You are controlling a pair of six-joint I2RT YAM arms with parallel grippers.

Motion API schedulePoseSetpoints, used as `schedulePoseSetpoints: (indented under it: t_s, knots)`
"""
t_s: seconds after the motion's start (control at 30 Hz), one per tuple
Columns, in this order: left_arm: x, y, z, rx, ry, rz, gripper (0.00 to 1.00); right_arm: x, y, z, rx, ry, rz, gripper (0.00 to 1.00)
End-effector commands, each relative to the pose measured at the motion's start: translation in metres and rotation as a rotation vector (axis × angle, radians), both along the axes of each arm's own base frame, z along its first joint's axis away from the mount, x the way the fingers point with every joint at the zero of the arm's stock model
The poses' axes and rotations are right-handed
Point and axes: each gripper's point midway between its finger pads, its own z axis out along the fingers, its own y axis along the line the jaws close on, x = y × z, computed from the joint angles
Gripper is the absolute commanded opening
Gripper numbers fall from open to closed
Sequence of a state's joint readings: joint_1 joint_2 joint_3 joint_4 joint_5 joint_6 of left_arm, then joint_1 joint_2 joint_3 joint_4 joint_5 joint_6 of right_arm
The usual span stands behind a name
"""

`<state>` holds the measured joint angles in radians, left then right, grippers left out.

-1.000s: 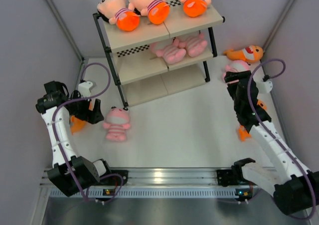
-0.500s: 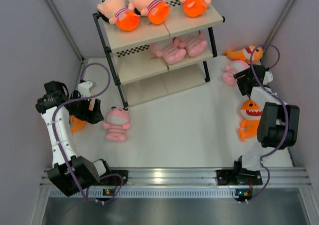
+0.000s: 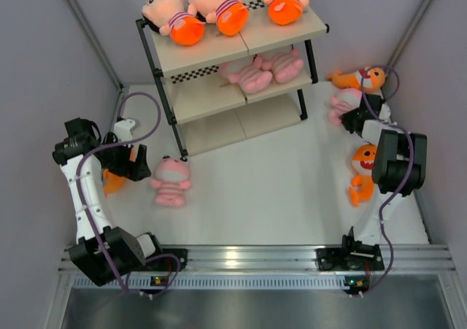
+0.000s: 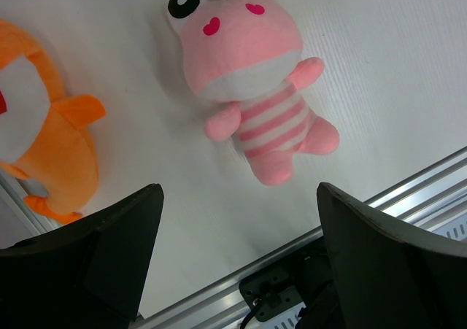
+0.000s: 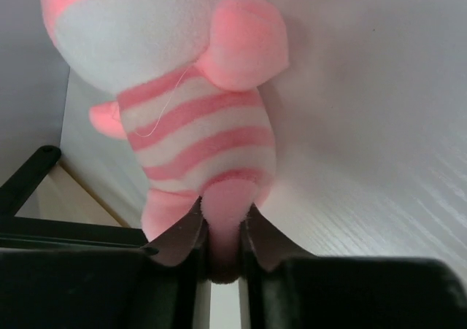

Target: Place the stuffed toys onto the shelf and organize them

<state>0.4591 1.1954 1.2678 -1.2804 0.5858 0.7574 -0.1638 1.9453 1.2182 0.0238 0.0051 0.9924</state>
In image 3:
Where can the black-haired boy doll plush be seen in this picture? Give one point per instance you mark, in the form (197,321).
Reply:
(171,19)

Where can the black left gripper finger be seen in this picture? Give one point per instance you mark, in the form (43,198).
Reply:
(124,172)
(142,170)

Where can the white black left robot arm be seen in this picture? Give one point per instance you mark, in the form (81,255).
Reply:
(103,251)

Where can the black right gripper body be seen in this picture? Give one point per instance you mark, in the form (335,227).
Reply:
(356,114)

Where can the aluminium mounting rail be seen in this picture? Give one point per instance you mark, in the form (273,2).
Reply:
(412,258)

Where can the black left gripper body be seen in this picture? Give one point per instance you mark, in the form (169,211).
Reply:
(119,155)

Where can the beige black three-tier shelf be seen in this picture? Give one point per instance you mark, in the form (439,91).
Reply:
(227,89)

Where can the pink striped plush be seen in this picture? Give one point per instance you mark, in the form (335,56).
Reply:
(247,73)
(344,101)
(284,63)
(171,179)

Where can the orange shark plush far right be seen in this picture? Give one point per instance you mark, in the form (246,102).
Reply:
(368,79)

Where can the orange shark plush left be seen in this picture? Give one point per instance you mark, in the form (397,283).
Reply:
(111,182)

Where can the orange shark plush near right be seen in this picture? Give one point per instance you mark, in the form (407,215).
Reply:
(362,186)

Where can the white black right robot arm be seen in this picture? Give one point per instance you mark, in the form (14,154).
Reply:
(388,169)

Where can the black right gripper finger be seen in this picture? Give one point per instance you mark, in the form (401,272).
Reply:
(347,126)
(346,117)

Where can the small boy doll plush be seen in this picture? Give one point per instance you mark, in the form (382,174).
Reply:
(230,16)

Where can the white slotted cable duct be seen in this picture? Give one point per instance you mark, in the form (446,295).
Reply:
(239,282)

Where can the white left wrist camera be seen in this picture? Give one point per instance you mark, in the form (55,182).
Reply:
(124,129)

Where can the orange shark plush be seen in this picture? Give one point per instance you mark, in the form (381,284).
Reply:
(362,186)
(111,182)
(368,79)

